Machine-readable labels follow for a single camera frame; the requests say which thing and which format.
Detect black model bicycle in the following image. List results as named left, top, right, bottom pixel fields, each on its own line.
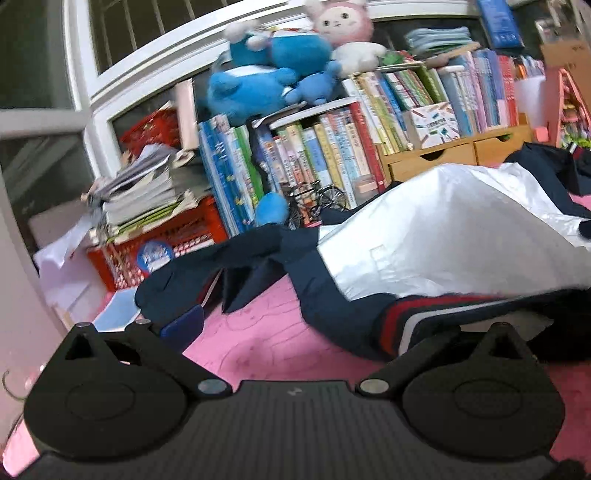
left=283, top=180, right=348, bottom=230

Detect row of colourful picture books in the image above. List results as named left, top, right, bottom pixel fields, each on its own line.
left=198, top=99, right=389, bottom=238

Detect wooden drawer organizer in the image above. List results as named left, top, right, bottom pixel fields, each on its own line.
left=379, top=124, right=532, bottom=183

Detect cardboard box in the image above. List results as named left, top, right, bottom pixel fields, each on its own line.
left=540, top=41, right=591, bottom=70

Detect light blue folder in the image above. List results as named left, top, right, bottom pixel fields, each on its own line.
left=92, top=288, right=141, bottom=333

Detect stack of teal booklets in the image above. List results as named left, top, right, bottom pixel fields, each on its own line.
left=405, top=27, right=481, bottom=60

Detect navy and white jacket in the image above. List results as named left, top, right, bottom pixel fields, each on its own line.
left=135, top=143, right=591, bottom=365

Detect white shelf board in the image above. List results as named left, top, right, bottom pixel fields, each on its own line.
left=269, top=97, right=360, bottom=131

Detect stack of magazines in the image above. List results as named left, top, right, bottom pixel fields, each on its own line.
left=82, top=143, right=213, bottom=241

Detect white translucent container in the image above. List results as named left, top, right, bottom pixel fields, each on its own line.
left=515, top=76, right=549, bottom=129

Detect white box with pencil print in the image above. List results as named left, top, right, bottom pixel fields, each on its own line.
left=401, top=102, right=462, bottom=149

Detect pale pink board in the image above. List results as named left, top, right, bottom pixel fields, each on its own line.
left=175, top=78, right=200, bottom=151

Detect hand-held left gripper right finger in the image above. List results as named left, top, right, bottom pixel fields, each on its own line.
left=355, top=323, right=533, bottom=398

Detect pink rack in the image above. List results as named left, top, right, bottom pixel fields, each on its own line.
left=536, top=68, right=591, bottom=148

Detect blue package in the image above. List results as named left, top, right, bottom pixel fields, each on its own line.
left=475, top=0, right=526, bottom=51

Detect plain red plastic crate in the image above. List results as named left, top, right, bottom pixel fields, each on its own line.
left=120, top=102, right=182, bottom=160

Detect blue plush toy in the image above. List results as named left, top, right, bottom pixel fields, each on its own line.
left=206, top=21, right=343, bottom=127

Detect pink and white plush rabbit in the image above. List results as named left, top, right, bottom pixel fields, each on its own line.
left=302, top=0, right=389, bottom=77

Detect clear jar with pink lid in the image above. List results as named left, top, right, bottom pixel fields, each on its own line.
left=352, top=174, right=377, bottom=206

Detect blue plush ball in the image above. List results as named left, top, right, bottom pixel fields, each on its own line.
left=255, top=193, right=290, bottom=226

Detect white papers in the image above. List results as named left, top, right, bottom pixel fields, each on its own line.
left=32, top=217, right=112, bottom=319

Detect red crate with blue sticker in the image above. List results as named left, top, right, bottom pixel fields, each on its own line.
left=87, top=196, right=229, bottom=292

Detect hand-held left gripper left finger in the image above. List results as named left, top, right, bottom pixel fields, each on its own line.
left=64, top=305, right=232, bottom=400

